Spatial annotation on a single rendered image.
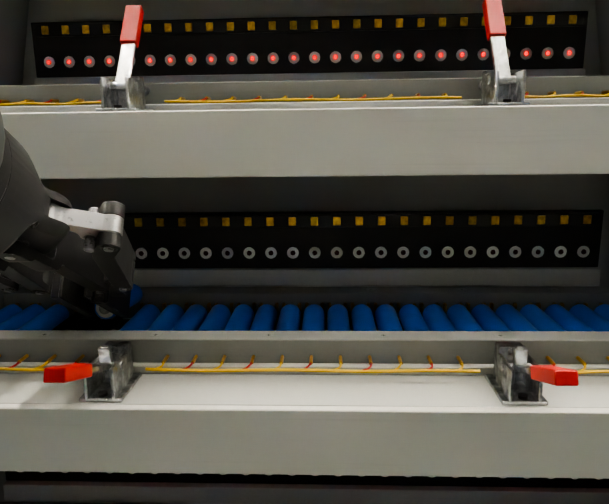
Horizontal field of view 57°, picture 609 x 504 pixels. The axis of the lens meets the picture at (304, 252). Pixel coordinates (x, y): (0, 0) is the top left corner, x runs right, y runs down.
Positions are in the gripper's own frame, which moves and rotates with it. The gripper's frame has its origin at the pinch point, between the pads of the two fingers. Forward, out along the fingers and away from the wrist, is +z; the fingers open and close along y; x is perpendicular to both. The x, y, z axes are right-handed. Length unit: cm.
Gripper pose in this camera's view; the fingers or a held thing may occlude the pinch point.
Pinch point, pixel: (93, 288)
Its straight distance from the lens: 44.7
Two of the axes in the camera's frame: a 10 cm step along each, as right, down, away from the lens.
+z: 0.2, 3.1, 9.5
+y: -10.0, 0.0, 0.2
